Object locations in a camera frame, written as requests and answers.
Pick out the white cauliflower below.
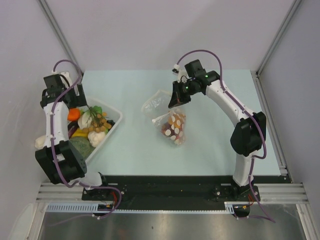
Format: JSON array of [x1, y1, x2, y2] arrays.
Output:
[[87, 131, 106, 148]]

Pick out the polka dot zip bag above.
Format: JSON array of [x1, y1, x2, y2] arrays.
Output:
[[141, 89, 187, 146]]

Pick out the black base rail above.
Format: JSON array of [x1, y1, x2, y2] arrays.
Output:
[[81, 174, 292, 217]]

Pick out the purple cable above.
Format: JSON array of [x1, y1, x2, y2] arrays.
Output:
[[176, 49, 276, 224], [47, 59, 123, 227]]

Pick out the white green bok choy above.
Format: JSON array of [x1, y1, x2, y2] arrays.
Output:
[[77, 105, 103, 130]]

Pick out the brown longan bunch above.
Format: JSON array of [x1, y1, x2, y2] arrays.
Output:
[[82, 112, 110, 133]]

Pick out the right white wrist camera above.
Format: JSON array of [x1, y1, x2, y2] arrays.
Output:
[[172, 64, 188, 83]]

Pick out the red watermelon slice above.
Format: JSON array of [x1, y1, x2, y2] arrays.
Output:
[[161, 122, 186, 145]]

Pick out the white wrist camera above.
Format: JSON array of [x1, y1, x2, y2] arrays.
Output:
[[172, 64, 188, 83], [51, 71, 73, 86]]

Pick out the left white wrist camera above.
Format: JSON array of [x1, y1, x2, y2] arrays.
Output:
[[51, 71, 73, 86]]

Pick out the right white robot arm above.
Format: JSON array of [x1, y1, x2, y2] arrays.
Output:
[[168, 59, 266, 201]]

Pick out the purple eggplant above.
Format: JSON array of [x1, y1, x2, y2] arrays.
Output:
[[67, 121, 79, 138]]

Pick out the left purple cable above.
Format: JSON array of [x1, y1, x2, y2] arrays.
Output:
[[47, 59, 123, 227]]

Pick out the green broccoli head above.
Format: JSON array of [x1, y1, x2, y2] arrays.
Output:
[[69, 136, 95, 160]]

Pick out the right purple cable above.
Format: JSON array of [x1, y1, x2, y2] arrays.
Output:
[[176, 49, 276, 224]]

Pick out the yellow pepper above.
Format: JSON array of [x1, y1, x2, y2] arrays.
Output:
[[71, 128, 89, 138]]

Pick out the dark grape bunch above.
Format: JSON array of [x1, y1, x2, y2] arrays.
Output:
[[104, 119, 115, 130]]

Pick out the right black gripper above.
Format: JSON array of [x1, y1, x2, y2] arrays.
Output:
[[169, 79, 201, 109]]

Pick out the white plastic food tray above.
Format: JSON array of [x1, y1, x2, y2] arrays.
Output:
[[67, 97, 123, 164]]

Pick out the orange carrot pieces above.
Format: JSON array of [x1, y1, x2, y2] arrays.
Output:
[[167, 113, 186, 129]]

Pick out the orange tangerine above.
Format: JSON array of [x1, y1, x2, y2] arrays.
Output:
[[67, 108, 81, 122]]

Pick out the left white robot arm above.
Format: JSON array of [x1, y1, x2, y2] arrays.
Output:
[[35, 73, 111, 200]]

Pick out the white daikon radish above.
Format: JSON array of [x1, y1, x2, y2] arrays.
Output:
[[34, 135, 46, 150]]

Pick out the white slotted cable duct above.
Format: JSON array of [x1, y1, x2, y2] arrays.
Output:
[[45, 202, 235, 215]]

